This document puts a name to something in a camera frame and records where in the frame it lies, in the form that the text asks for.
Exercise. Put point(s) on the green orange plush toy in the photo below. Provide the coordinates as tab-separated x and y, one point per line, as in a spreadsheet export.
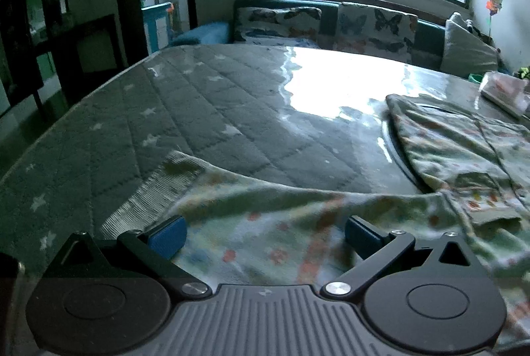
524	73

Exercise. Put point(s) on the dark patterned pillow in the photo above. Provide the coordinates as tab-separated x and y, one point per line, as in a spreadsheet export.
480	32

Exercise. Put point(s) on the round black induction cooktop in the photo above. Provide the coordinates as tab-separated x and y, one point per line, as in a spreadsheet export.
395	151

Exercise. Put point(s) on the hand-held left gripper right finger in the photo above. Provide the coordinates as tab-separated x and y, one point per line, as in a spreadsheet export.
360	235

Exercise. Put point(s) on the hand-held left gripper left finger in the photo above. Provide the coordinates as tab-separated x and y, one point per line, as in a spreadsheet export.
165	235

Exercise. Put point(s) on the butterfly print cushion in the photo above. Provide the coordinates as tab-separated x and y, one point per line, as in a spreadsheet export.
277	26
372	28

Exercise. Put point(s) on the white pillow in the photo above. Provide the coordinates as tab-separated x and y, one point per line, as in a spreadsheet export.
466	53

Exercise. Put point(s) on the grey quilted star table cover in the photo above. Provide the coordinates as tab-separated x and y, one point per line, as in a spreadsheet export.
165	111

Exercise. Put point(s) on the dark wooden cabinet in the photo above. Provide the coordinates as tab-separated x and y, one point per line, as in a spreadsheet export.
25	20

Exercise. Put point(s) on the floral print green garment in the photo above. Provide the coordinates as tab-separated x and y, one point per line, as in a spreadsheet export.
269	223

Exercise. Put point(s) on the blue wooden table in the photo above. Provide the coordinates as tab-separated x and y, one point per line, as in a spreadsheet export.
155	24

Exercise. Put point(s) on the colourful pinwheel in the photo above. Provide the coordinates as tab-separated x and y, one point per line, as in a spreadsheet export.
493	4

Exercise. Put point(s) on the teal sofa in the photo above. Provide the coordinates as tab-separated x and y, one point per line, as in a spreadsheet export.
329	14

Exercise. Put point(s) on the dark wooden chair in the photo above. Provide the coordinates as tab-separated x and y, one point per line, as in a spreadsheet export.
95	45

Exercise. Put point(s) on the white pink soft package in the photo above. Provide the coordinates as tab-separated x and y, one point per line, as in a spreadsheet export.
503	88

